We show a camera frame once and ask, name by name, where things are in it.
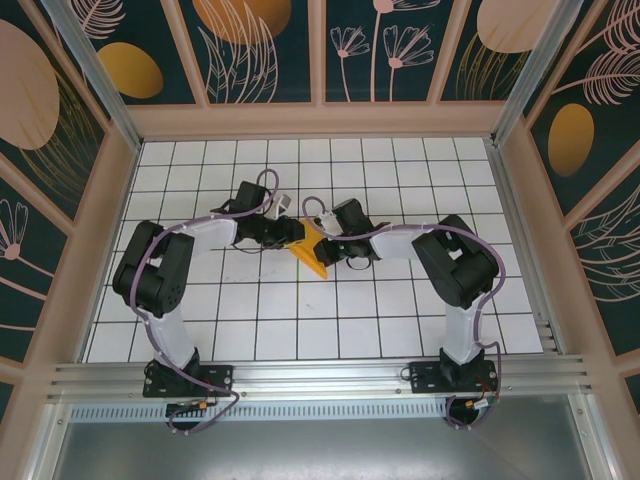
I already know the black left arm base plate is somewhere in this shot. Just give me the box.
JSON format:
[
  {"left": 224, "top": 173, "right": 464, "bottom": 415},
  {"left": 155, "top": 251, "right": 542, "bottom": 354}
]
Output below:
[{"left": 143, "top": 363, "right": 235, "bottom": 399}]

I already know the wall panel with single flower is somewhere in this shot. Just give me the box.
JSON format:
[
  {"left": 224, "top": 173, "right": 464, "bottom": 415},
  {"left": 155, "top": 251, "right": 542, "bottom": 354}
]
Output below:
[{"left": 0, "top": 154, "right": 71, "bottom": 366}]

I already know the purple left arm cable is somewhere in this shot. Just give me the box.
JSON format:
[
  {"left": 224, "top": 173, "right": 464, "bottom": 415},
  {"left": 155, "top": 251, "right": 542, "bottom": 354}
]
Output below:
[{"left": 128, "top": 169, "right": 281, "bottom": 436}]

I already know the aluminium corner post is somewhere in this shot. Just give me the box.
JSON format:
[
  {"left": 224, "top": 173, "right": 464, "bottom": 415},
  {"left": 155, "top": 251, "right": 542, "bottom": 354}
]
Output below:
[
  {"left": 492, "top": 0, "right": 586, "bottom": 146},
  {"left": 42, "top": 0, "right": 144, "bottom": 151}
]

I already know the slotted cable duct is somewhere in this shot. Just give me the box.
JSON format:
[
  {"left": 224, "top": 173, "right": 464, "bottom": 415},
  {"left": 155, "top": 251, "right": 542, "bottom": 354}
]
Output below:
[{"left": 69, "top": 402, "right": 451, "bottom": 424}]

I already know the wall panel with cream circle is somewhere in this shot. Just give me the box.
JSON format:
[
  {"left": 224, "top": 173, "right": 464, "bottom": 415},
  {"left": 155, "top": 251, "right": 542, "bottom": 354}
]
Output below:
[{"left": 439, "top": 0, "right": 571, "bottom": 101}]

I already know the aluminium mounting rail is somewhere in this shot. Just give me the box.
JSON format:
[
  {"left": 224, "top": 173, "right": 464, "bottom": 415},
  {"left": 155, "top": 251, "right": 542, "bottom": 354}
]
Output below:
[{"left": 47, "top": 354, "right": 594, "bottom": 401}]

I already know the wall panel with leaf outlines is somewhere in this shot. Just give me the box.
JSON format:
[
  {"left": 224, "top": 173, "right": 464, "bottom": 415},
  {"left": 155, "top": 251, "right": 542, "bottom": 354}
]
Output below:
[{"left": 179, "top": 0, "right": 319, "bottom": 105}]

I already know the wall panel with fern outlines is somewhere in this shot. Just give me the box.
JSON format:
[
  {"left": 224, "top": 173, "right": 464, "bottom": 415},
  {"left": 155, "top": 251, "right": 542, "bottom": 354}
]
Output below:
[{"left": 564, "top": 164, "right": 640, "bottom": 361}]

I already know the wall panel with pink flowers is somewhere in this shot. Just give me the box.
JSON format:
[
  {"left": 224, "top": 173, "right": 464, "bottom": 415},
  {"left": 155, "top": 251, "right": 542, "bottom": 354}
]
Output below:
[{"left": 324, "top": 0, "right": 459, "bottom": 104}]

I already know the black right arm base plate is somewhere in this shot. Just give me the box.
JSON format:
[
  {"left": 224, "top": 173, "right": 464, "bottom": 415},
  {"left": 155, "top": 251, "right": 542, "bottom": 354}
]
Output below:
[{"left": 408, "top": 359, "right": 499, "bottom": 396}]

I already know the wall panel with orange oval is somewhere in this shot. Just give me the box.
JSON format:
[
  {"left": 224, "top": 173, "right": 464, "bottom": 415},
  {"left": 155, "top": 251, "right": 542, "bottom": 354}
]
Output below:
[{"left": 64, "top": 0, "right": 209, "bottom": 106}]

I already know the wall panel with gold lines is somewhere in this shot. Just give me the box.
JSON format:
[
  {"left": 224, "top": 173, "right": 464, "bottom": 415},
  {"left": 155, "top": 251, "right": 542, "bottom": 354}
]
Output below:
[{"left": 0, "top": 0, "right": 111, "bottom": 224}]

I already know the wall panel with feather outlines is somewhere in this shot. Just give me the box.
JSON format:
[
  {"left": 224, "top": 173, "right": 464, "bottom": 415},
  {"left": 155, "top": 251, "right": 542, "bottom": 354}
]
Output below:
[{"left": 524, "top": 0, "right": 640, "bottom": 216}]

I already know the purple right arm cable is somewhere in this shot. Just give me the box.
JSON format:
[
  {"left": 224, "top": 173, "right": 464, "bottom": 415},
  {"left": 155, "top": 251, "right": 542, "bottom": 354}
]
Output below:
[{"left": 303, "top": 196, "right": 506, "bottom": 432}]

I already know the aluminium side rail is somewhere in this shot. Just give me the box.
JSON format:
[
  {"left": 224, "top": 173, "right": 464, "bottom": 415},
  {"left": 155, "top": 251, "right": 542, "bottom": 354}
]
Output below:
[{"left": 487, "top": 139, "right": 566, "bottom": 356}]

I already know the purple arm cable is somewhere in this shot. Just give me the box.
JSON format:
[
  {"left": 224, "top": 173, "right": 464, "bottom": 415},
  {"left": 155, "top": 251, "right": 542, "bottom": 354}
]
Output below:
[
  {"left": 303, "top": 196, "right": 506, "bottom": 432},
  {"left": 128, "top": 169, "right": 281, "bottom": 436}
]

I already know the grey metal sheet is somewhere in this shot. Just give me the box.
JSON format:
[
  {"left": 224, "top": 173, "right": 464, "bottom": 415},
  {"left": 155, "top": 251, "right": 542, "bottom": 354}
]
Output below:
[{"left": 44, "top": 394, "right": 601, "bottom": 480}]

